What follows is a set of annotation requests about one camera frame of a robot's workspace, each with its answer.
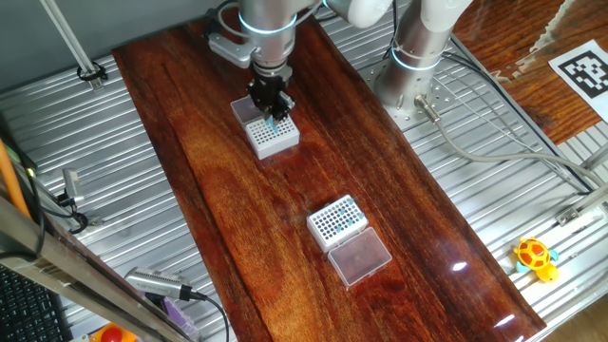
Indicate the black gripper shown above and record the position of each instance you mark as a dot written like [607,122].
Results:
[270,90]

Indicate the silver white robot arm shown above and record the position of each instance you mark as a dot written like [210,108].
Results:
[413,47]

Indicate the white hinged pipette tip box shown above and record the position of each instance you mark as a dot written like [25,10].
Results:
[361,259]
[275,140]

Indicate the purple pipette tip box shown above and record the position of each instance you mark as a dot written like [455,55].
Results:
[176,313]

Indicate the glossy wooden board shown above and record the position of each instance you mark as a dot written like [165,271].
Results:
[266,199]

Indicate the black rod clamp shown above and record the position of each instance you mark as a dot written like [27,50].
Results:
[101,75]

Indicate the aluminium rod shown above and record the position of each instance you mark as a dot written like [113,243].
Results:
[66,38]

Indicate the orange pole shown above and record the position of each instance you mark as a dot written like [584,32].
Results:
[12,185]

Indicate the yellow orange turtle toy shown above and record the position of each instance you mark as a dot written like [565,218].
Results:
[534,254]

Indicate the white paper marker sheet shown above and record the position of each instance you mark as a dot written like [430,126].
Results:
[586,71]

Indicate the black keyboard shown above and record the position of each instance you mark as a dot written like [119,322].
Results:
[28,309]

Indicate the aluminium profile bar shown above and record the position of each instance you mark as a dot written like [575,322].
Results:
[598,159]

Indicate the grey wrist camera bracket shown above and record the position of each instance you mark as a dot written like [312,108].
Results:
[230,50]

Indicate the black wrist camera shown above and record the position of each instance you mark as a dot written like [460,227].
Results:
[212,26]

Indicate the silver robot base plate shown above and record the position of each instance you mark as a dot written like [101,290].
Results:
[442,95]

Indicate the aluminium frame beam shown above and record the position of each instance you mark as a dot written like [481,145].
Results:
[47,252]

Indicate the aluminium profile bracket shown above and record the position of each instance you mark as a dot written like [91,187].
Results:
[567,216]

